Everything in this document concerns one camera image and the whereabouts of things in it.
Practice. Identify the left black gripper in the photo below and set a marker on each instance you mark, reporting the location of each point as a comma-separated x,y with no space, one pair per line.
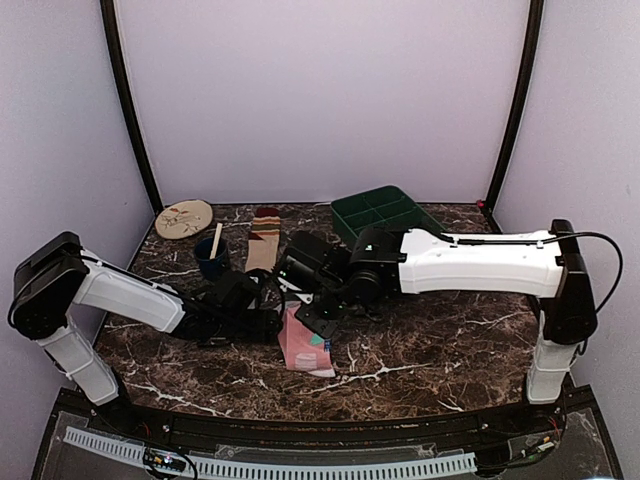
265,331

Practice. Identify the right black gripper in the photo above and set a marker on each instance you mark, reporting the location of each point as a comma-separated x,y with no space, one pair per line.
323,326

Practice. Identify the pink patterned sock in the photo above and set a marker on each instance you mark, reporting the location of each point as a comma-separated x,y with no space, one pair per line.
302,349

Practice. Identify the green compartment tray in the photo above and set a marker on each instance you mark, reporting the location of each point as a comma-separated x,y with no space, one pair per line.
385,207

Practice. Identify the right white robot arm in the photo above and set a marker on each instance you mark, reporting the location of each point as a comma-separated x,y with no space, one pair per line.
545,264

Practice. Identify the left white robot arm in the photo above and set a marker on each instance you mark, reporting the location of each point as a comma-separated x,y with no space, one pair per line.
62,275

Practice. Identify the dark blue mug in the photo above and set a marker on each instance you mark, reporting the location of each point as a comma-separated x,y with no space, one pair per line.
212,267

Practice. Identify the beige striped sock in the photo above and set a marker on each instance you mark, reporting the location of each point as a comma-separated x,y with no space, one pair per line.
263,239

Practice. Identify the wooden stick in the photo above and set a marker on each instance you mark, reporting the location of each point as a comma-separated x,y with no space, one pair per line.
216,241

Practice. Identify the round beige embroidered coaster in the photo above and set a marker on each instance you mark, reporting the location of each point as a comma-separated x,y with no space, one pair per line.
183,219

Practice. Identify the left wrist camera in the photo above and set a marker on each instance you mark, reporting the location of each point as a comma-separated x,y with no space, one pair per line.
235,291

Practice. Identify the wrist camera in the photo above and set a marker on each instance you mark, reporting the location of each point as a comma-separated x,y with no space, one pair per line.
235,291
302,258

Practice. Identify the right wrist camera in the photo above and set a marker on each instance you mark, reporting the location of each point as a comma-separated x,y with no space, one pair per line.
302,258

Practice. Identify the black front rail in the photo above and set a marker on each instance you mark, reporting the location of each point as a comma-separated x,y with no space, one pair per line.
492,426

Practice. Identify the white slotted cable duct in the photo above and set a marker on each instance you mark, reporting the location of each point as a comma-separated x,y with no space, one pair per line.
167,464

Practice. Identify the left black frame post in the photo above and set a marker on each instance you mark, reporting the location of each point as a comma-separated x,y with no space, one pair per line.
126,101

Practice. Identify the black frame post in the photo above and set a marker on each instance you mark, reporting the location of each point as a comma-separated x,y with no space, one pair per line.
520,94
126,101

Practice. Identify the right black frame post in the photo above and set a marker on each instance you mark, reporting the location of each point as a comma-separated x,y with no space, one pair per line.
520,94

